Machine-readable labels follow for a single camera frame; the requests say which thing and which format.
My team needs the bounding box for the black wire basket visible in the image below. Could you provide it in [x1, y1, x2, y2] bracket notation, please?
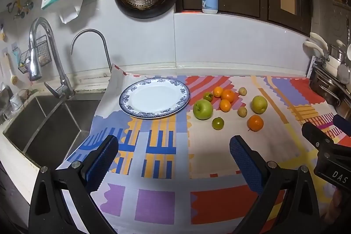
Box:
[18, 35, 52, 74]

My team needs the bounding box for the large green apple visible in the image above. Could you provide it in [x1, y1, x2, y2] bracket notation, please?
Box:
[193, 99, 214, 120]

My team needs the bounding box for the thin gooseneck faucet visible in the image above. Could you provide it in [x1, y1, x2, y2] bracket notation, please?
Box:
[70, 29, 113, 78]

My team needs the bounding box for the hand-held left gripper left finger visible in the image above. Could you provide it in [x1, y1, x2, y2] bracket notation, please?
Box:
[28, 135, 119, 234]

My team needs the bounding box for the colourful patterned tablecloth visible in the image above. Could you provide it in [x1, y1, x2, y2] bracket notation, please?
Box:
[55, 64, 351, 234]

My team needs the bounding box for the clear glass cup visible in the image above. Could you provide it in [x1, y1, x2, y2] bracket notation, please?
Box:
[9, 93, 24, 112]

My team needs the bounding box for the large orange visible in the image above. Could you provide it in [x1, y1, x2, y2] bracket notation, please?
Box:
[222, 89, 236, 103]

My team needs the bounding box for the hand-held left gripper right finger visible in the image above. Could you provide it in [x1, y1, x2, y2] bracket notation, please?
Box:
[229, 135, 321, 234]

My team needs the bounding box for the stainless steel sink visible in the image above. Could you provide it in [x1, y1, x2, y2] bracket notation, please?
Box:
[3, 94, 106, 169]

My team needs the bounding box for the white utensil handle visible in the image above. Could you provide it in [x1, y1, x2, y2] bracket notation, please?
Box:
[310, 32, 329, 49]
[303, 41, 325, 59]

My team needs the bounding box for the medium orange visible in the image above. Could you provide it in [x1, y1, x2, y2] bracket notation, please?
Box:
[247, 115, 264, 132]

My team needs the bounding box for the yellow green pear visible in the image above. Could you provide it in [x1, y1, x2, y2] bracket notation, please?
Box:
[251, 95, 268, 114]

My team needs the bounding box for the person's right hand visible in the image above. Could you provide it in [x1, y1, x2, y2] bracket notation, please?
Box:
[330, 188, 351, 226]

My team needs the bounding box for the small green tomato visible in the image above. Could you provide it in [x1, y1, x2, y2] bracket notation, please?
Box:
[212, 117, 225, 130]

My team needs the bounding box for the white paper towel sheet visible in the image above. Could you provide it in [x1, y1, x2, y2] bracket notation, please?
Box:
[59, 0, 91, 24]

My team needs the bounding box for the wooden dish brush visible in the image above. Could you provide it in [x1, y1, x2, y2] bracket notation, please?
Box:
[3, 52, 18, 85]

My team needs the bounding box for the blue rimmed white plate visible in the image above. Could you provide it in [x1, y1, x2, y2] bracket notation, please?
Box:
[119, 79, 190, 118]

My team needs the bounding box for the stainless steel dish rack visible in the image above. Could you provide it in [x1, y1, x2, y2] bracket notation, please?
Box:
[306, 56, 351, 114]

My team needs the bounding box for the stainless steel pot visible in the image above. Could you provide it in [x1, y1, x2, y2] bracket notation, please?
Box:
[328, 43, 349, 64]

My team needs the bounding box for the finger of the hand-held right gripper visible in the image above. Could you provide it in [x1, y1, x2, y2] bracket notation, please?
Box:
[301, 121, 335, 148]
[333, 114, 351, 138]

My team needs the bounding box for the large chrome faucet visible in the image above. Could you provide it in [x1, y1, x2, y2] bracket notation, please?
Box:
[29, 17, 76, 99]

